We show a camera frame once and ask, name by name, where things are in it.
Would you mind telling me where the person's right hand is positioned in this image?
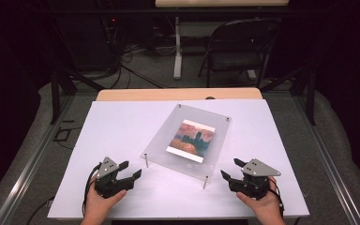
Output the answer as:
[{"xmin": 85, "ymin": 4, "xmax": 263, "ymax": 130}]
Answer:
[{"xmin": 236, "ymin": 177, "xmax": 286, "ymax": 221}]

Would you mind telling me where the aluminium rail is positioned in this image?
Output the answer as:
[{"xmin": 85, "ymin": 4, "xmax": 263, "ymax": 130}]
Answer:
[
  {"xmin": 293, "ymin": 93, "xmax": 359, "ymax": 225},
  {"xmin": 0, "ymin": 93, "xmax": 77, "ymax": 225}
]

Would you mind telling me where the hand-held gripper cable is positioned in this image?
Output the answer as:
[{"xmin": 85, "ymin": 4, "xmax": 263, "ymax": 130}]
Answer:
[
  {"xmin": 267, "ymin": 176, "xmax": 286, "ymax": 219},
  {"xmin": 81, "ymin": 162, "xmax": 103, "ymax": 218}
]

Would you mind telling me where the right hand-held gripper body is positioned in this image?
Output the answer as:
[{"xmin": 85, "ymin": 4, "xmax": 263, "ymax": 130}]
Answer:
[{"xmin": 229, "ymin": 157, "xmax": 282, "ymax": 201}]

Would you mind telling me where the black folding chair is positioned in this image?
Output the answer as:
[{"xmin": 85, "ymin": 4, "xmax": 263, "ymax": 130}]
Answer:
[{"xmin": 198, "ymin": 18, "xmax": 281, "ymax": 89}]

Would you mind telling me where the left hand-held gripper cable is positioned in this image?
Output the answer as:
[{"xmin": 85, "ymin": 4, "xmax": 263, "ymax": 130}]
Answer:
[{"xmin": 81, "ymin": 162, "xmax": 103, "ymax": 218}]

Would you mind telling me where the right hand-held gripper cable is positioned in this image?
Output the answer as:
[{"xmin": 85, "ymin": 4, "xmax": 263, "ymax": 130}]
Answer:
[{"xmin": 267, "ymin": 176, "xmax": 286, "ymax": 219}]

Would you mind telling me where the light wooden desk top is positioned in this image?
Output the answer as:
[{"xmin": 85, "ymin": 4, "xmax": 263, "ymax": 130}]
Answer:
[{"xmin": 154, "ymin": 0, "xmax": 290, "ymax": 8}]

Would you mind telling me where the black metal stand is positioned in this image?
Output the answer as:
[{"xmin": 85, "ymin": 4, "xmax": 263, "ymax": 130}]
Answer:
[
  {"xmin": 49, "ymin": 67, "xmax": 107, "ymax": 126},
  {"xmin": 260, "ymin": 60, "xmax": 319, "ymax": 127}
]

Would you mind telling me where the painted landscape picture print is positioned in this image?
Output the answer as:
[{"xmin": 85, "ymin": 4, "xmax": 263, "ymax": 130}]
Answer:
[{"xmin": 165, "ymin": 119, "xmax": 217, "ymax": 164}]

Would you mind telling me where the black equipment rack red light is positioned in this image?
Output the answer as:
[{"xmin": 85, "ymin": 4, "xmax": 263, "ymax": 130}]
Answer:
[{"xmin": 101, "ymin": 13, "xmax": 129, "ymax": 68}]

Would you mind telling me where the wooden table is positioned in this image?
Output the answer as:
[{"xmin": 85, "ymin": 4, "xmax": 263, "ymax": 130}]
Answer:
[{"xmin": 96, "ymin": 87, "xmax": 263, "ymax": 102}]

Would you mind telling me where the thin black floor cable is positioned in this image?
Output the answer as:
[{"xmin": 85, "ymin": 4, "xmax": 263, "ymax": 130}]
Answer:
[{"xmin": 25, "ymin": 195, "xmax": 56, "ymax": 225}]

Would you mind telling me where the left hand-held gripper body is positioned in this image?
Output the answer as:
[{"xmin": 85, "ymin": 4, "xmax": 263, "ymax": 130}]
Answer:
[{"xmin": 94, "ymin": 156, "xmax": 135, "ymax": 200}]

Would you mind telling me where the white desk leg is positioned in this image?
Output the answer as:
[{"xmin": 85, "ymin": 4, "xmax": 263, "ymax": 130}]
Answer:
[{"xmin": 172, "ymin": 16, "xmax": 184, "ymax": 81}]

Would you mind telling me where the person's left hand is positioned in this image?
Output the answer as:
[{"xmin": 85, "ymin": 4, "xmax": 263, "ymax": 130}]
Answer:
[{"xmin": 82, "ymin": 184, "xmax": 128, "ymax": 221}]

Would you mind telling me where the clear acrylic picture frame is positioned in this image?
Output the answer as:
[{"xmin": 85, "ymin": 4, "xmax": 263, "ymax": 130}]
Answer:
[{"xmin": 140, "ymin": 103, "xmax": 233, "ymax": 190}]

